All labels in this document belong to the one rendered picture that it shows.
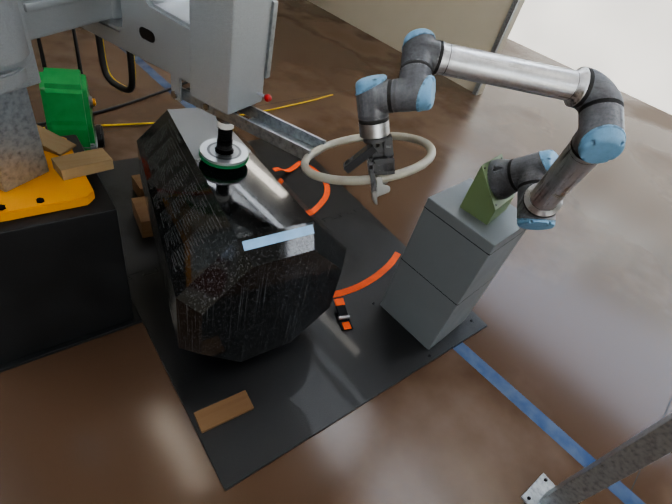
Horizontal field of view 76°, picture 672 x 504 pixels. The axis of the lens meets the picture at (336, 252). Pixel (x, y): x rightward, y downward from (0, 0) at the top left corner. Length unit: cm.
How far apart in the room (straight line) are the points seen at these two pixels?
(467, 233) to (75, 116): 257
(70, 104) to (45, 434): 204
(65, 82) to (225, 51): 183
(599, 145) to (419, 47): 58
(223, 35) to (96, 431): 166
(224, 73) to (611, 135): 127
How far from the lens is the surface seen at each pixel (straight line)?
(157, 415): 219
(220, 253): 170
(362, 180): 138
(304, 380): 228
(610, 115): 149
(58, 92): 338
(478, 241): 210
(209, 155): 200
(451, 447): 238
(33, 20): 194
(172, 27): 190
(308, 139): 179
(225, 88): 176
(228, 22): 168
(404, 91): 126
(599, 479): 221
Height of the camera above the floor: 196
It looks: 42 degrees down
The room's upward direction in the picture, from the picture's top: 17 degrees clockwise
